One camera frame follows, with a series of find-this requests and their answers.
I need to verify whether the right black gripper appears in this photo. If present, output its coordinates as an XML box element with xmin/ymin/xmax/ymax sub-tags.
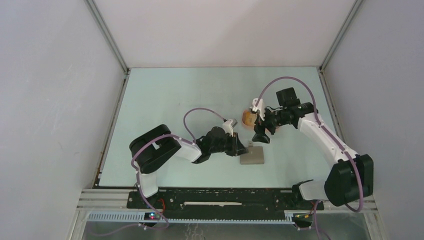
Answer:
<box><xmin>252</xmin><ymin>105</ymin><xmax>291</xmax><ymax>144</ymax></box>

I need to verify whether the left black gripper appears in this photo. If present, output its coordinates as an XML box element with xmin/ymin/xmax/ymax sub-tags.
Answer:
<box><xmin>209</xmin><ymin>132</ymin><xmax>248</xmax><ymax>157</ymax></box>

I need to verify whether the grey card holder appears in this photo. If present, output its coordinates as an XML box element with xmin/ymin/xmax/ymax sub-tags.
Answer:
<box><xmin>240</xmin><ymin>141</ymin><xmax>265</xmax><ymax>165</ymax></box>

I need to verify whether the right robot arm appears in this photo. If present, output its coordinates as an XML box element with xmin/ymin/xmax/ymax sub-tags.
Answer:
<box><xmin>250</xmin><ymin>87</ymin><xmax>374</xmax><ymax>209</ymax></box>

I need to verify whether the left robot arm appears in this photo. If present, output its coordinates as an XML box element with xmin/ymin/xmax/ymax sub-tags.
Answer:
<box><xmin>129</xmin><ymin>124</ymin><xmax>249</xmax><ymax>208</ymax></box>

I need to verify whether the pink oval tray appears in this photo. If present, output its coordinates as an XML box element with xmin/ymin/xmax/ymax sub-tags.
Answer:
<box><xmin>241</xmin><ymin>109</ymin><xmax>258</xmax><ymax>132</ymax></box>

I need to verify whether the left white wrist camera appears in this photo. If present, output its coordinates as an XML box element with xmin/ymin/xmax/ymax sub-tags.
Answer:
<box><xmin>222</xmin><ymin>118</ymin><xmax>238</xmax><ymax>137</ymax></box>

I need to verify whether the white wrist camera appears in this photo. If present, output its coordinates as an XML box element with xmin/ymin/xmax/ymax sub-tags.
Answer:
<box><xmin>250</xmin><ymin>98</ymin><xmax>266</xmax><ymax>121</ymax></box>
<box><xmin>222</xmin><ymin>118</ymin><xmax>238</xmax><ymax>137</ymax></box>

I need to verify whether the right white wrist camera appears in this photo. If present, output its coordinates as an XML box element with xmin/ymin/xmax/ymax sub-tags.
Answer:
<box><xmin>250</xmin><ymin>98</ymin><xmax>266</xmax><ymax>121</ymax></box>

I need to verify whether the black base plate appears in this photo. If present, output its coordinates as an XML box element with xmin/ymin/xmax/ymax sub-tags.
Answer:
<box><xmin>126</xmin><ymin>187</ymin><xmax>314</xmax><ymax>220</ymax></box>

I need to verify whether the right corner frame post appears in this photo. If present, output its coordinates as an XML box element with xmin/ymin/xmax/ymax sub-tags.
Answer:
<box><xmin>319</xmin><ymin>0</ymin><xmax>365</xmax><ymax>73</ymax></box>

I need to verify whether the corner frame post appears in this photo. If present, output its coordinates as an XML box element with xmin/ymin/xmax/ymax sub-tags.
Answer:
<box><xmin>84</xmin><ymin>0</ymin><xmax>130</xmax><ymax>75</ymax></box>
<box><xmin>319</xmin><ymin>0</ymin><xmax>365</xmax><ymax>73</ymax></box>

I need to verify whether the aluminium frame rail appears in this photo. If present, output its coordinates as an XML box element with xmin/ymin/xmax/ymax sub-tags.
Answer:
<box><xmin>76</xmin><ymin>189</ymin><xmax>379</xmax><ymax>214</ymax></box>

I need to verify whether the left corner frame post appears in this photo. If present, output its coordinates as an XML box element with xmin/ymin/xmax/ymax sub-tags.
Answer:
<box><xmin>84</xmin><ymin>0</ymin><xmax>130</xmax><ymax>75</ymax></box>

